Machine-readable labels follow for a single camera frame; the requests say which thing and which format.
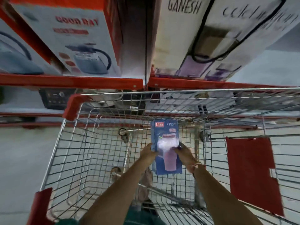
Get person's left hand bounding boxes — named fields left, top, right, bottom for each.
left=140, top=142, right=159, bottom=163

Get person's right hand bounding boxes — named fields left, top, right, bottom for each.
left=173, top=143, right=200, bottom=173

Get blue bottle product box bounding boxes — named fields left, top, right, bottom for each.
left=150, top=119, right=183, bottom=175

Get person's left forearm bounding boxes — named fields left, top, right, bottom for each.
left=79, top=155, right=155, bottom=225

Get person's right forearm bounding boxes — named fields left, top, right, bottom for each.
left=193, top=164, right=264, bottom=225

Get person's foot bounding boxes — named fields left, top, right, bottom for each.
left=138, top=169, right=154, bottom=205

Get white appliance box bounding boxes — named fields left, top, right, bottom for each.
left=159, top=91, right=238, bottom=113

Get person's green trousers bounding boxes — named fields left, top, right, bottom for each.
left=55, top=200, right=165, bottom=225

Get red plastic cart flap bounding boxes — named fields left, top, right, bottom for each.
left=225, top=137, right=285, bottom=217

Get red metal shelf rack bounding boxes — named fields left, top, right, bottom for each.
left=0, top=65, right=300, bottom=130

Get black appliance with knobs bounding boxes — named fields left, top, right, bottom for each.
left=39, top=88, right=77, bottom=110

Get white box with black lettering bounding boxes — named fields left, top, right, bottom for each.
left=153, top=0, right=212, bottom=76

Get red white kettle box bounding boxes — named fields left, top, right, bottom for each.
left=9, top=0, right=124, bottom=78
left=0, top=17, right=62, bottom=76

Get thread wrist bracelet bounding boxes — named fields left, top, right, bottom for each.
left=190, top=162, right=207, bottom=179

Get metal wire shopping cart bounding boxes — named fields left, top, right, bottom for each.
left=27, top=88, right=300, bottom=225

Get white box with black cable print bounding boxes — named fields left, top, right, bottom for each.
left=175, top=0, right=300, bottom=82

